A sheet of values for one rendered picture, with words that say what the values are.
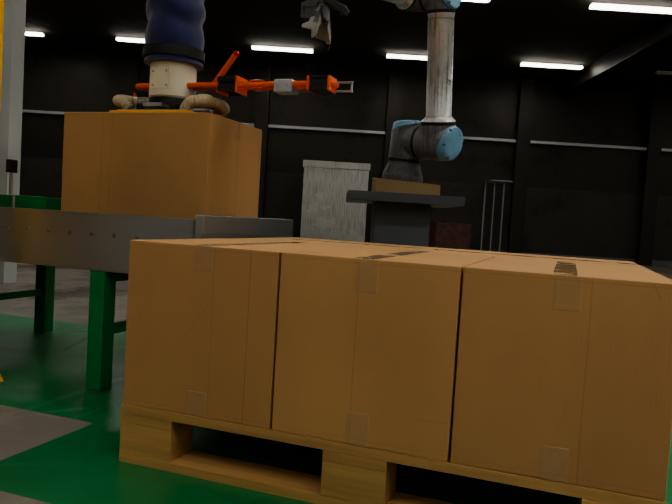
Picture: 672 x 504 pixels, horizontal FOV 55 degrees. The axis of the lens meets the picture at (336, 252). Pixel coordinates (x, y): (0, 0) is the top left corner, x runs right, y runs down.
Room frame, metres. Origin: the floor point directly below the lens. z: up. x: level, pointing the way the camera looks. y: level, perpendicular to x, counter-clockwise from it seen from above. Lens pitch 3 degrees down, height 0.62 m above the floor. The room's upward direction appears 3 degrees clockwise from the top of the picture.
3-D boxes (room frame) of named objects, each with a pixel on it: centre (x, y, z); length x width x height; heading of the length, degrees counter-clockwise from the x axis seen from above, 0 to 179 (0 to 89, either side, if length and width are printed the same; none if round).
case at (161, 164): (2.47, 0.66, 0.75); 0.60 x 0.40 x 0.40; 71
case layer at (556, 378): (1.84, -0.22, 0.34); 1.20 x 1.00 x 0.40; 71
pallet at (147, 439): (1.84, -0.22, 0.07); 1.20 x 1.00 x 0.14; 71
